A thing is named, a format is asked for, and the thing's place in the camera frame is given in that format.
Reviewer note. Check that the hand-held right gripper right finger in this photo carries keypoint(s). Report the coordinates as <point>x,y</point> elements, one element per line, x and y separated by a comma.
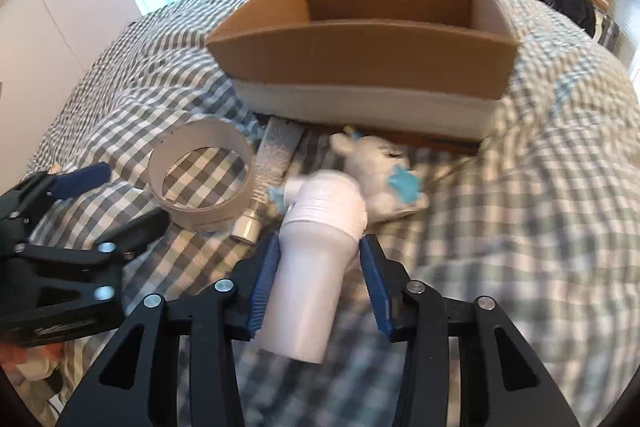
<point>376,289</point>

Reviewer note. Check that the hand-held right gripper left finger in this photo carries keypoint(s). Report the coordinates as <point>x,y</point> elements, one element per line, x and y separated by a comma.
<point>261,287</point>

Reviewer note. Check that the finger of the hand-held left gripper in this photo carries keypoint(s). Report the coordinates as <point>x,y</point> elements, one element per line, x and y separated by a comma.
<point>137,232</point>
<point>82,179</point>

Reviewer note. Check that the white plastic bottle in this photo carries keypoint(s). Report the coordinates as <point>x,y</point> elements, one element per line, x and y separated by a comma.
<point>312,267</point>

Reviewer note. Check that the brown cardboard box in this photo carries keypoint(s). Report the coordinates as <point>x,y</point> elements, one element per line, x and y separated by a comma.
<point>370,62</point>

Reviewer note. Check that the orange and white cloth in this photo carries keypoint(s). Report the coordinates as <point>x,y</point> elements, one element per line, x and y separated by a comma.
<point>25,357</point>

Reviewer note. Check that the white and blue plush toy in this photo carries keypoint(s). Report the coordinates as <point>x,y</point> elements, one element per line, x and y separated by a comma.
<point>380,167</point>

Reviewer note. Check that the silver tube with white cap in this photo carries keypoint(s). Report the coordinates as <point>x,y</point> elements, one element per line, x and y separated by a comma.
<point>272,157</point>

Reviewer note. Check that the white wardrobe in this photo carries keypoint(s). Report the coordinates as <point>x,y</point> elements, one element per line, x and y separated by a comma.
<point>55,32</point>

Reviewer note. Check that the checkered bed blanket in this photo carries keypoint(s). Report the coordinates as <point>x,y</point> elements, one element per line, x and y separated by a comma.
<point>525,187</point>

